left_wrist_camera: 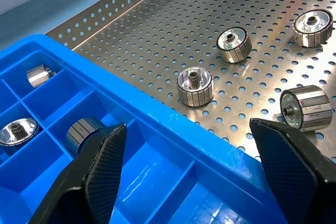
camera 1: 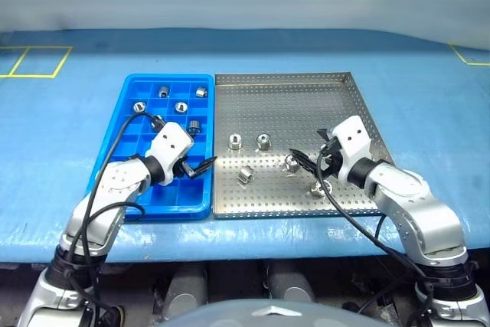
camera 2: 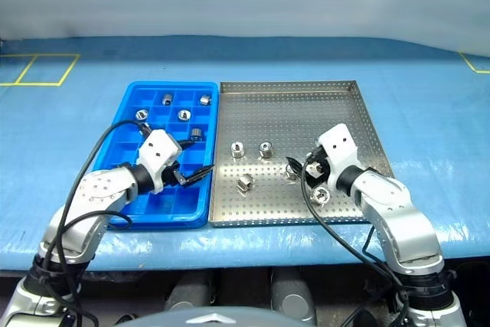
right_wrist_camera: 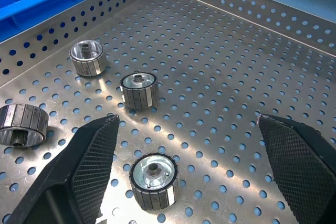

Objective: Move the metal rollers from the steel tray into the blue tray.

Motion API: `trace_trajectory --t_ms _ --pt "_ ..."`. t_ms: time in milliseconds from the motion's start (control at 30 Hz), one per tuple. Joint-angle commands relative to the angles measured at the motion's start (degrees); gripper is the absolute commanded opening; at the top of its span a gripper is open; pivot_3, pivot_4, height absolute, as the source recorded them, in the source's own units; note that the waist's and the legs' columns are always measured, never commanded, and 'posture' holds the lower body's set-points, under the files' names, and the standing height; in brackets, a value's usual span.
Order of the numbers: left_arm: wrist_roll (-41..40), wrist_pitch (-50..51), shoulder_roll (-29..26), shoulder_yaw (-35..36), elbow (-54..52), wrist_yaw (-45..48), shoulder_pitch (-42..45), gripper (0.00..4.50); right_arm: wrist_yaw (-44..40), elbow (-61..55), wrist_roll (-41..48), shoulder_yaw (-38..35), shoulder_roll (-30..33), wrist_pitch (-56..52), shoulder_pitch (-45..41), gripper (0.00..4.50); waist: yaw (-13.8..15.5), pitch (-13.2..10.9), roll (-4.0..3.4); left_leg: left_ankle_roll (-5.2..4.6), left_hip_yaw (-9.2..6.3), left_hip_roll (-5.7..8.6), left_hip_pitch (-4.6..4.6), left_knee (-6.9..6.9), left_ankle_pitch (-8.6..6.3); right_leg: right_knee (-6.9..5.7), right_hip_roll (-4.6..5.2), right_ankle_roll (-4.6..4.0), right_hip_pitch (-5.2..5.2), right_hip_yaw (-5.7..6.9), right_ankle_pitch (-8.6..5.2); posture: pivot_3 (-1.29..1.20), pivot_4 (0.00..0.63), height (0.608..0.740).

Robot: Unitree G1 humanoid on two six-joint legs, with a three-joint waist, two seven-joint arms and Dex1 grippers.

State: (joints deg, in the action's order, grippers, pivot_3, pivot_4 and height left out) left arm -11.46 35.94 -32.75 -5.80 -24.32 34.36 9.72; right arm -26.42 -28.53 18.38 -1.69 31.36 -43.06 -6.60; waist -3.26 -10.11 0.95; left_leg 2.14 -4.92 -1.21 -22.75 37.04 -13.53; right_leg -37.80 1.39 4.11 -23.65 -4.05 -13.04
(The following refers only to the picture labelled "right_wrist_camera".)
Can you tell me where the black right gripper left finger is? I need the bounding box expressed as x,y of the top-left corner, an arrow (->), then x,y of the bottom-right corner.
5,113 -> 121,224

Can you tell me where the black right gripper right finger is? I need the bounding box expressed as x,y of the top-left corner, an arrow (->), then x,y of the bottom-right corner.
257,113 -> 336,224

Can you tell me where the metal rotor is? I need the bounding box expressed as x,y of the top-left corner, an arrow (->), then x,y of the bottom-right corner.
0,103 -> 50,149
119,71 -> 158,109
68,39 -> 106,77

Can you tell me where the blue compartment tray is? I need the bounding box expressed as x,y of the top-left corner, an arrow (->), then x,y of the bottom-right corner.
0,0 -> 148,44

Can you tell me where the metal nut on tray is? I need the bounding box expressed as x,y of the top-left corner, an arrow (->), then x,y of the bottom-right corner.
128,153 -> 180,211

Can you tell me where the perforated metal tray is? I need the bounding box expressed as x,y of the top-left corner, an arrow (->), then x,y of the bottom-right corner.
0,0 -> 336,224

